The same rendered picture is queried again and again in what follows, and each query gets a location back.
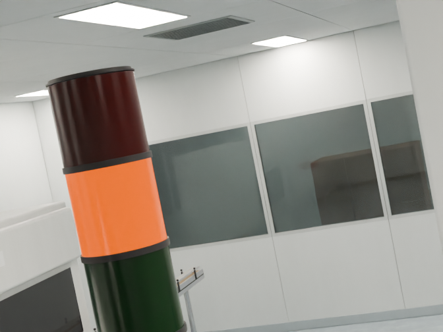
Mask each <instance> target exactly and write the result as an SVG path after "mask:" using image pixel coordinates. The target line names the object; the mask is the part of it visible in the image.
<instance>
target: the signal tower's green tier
mask: <svg viewBox="0 0 443 332"><path fill-rule="evenodd" d="M84 270H85V274H86V280H87V283H88V289H89V293H90V299H91V303H92V308H93V312H94V318H95V322H96V327H97V331H98V332H176V331H178V330H179V329H180V328H182V327H183V326H184V324H185V323H184V319H183V313H182V309H181V303H180V300H179V293H178V290H177V283H176V280H175V274H174V270H173V264H172V260H171V254H170V250H169V246H166V247H165V248H162V249H160V250H157V251H155V252H150V253H148V254H144V255H141V256H136V257H133V258H127V259H124V260H117V261H113V262H105V263H93V264H85V263H84Z"/></svg>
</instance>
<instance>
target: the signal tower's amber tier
mask: <svg viewBox="0 0 443 332"><path fill-rule="evenodd" d="M65 178H66V182H67V188H68V191H69V197H70V201H71V207H72V210H73V216H74V222H75V226H76V231H77V235H78V241H79V245H80V251H81V254H82V256H83V257H96V256H106V255H111V254H118V253H122V252H128V251H131V250H136V249H139V248H143V247H147V246H151V245H153V244H157V243H159V242H161V241H163V240H165V239H166V238H167V234H166V230H165V224H164V220H163V215H162V209H161V205H160V199H159V195H158V189H157V185H156V179H155V175H154V169H153V165H152V159H151V157H150V158H147V159H142V160H139V161H133V162H130V163H124V164H120V165H114V166H110V167H104V168H101V169H94V170H90V171H84V172H79V173H73V174H68V175H65Z"/></svg>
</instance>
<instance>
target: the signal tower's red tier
mask: <svg viewBox="0 0 443 332"><path fill-rule="evenodd" d="M47 91H48V95H49V101H50V105H51V110H52V114H53V120H54V124H55V129H56V133H57V139H58V143H59V149H60V152H61V159H62V162H63V168H67V167H74V166H79V165H85V164H89V163H95V162H99V161H105V160H109V159H115V158H119V157H125V156H129V155H134V154H138V153H144V152H149V151H150V149H149V145H148V139H147V135H146V129H145V126H144V119H143V116H142V109H141V106H140V100H139V96H138V90H137V86H136V80H135V77H134V71H123V72H112V73H107V74H99V75H95V76H88V77H84V78H78V79H74V80H69V81H66V82H61V83H58V84H54V85H52V86H48V87H47Z"/></svg>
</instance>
